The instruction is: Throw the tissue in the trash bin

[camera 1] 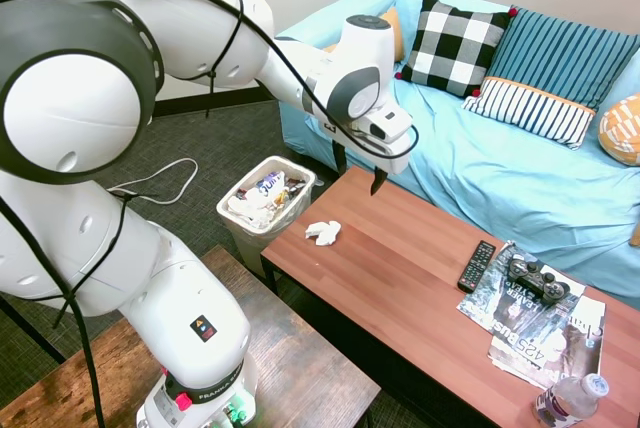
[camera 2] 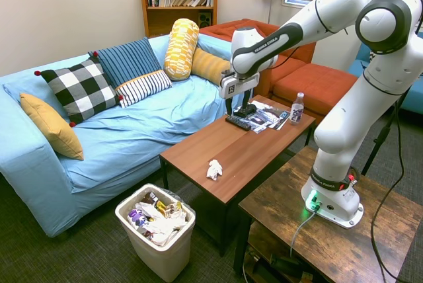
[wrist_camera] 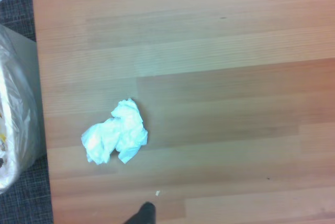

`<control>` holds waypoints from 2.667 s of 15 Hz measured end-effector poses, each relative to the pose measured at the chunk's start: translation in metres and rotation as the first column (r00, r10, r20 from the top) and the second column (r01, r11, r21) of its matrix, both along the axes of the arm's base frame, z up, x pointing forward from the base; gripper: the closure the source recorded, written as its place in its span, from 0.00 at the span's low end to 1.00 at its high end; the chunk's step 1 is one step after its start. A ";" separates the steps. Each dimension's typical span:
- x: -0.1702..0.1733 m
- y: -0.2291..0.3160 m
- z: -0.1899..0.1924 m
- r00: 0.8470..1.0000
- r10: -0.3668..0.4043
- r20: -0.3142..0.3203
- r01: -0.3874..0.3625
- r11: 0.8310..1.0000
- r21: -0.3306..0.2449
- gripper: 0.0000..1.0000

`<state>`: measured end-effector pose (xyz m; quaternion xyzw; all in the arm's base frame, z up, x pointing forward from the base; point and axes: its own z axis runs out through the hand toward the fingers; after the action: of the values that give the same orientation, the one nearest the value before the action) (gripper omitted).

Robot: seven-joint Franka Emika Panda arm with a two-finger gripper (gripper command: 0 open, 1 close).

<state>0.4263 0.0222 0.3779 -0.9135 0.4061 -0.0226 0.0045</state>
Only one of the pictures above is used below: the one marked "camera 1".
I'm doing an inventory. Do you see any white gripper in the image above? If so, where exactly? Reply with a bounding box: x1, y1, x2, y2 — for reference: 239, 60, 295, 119
331, 121, 413, 197

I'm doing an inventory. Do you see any thin white discarded tissue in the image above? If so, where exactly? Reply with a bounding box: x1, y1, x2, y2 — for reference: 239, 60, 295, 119
227, 193, 277, 231

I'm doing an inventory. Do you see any cream plastic trash bin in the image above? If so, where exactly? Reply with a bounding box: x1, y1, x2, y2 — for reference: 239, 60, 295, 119
215, 155, 319, 279

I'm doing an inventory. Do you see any large brown snack wrapper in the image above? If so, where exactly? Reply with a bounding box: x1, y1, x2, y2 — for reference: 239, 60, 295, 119
283, 170, 309, 195

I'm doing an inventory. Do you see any hint water bottle purple label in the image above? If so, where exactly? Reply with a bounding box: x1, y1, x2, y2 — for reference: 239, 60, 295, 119
253, 170, 289, 200

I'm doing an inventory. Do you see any reddish wooden coffee table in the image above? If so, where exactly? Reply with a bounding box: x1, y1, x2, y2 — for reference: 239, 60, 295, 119
259, 165, 640, 428

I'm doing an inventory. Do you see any plain orange pillow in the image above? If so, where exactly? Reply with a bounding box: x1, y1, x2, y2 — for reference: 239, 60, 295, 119
322, 6, 406, 64

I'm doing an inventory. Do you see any sofa with blue cover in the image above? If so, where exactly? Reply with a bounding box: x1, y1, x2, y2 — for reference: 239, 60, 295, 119
274, 0, 640, 310

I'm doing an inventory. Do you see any black white checkered pillow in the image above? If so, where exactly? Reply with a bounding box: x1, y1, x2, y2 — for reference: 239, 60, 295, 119
394, 0, 518, 99

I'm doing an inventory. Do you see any black remote control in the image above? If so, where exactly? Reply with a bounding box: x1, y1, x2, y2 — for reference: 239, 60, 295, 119
456, 239, 498, 295

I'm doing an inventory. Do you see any white navy striped pillow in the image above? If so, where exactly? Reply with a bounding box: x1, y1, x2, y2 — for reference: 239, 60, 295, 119
460, 75, 598, 151

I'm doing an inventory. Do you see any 425 Business magazine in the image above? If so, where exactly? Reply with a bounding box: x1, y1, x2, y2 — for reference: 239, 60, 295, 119
455, 240, 587, 375

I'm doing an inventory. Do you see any black game controller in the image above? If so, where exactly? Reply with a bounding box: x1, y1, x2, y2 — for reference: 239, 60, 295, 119
506, 253, 572, 306

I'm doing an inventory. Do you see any rustic brown wooden table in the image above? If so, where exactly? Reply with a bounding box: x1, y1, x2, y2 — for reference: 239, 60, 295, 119
0, 242, 382, 428

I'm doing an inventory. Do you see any teal striped pillow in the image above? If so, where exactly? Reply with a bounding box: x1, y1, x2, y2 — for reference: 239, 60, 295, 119
486, 7, 640, 112

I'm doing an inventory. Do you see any orange white patterned pillow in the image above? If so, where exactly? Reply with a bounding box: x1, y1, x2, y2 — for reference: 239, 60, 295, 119
597, 92, 640, 168

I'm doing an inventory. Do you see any clear water bottle white cap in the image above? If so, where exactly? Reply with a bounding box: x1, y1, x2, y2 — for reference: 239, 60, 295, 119
531, 372, 611, 428

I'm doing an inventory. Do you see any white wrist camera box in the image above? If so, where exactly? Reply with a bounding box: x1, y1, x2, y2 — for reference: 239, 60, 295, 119
358, 102, 414, 144

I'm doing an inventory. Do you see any white floor cable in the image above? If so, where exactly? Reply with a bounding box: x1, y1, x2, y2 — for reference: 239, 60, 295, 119
107, 157, 200, 207

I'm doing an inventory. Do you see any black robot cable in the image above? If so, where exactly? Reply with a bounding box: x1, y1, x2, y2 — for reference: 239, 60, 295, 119
0, 0, 420, 428

